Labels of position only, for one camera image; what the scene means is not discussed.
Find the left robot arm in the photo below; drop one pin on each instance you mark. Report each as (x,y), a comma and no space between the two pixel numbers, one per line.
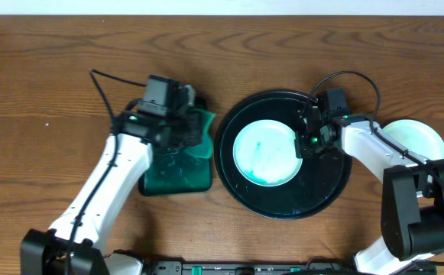
(75,242)

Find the round black tray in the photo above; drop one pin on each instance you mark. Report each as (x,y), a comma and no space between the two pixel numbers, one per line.
(317,183)

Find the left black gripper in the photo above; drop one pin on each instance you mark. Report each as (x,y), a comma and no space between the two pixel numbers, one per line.
(192,127)

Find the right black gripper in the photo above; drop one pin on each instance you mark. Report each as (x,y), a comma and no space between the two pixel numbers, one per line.
(303,150)

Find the green sponge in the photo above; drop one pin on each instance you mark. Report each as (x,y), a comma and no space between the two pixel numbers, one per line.
(204,150)

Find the pale green plate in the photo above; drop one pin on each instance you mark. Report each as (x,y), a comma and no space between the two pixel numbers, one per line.
(417,137)
(264,153)

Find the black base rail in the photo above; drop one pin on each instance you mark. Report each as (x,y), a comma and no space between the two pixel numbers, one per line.
(244,268)

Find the rectangular black tray green water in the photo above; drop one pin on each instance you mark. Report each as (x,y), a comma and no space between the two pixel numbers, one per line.
(173,171)

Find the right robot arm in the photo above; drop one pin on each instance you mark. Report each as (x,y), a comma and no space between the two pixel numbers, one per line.
(412,204)

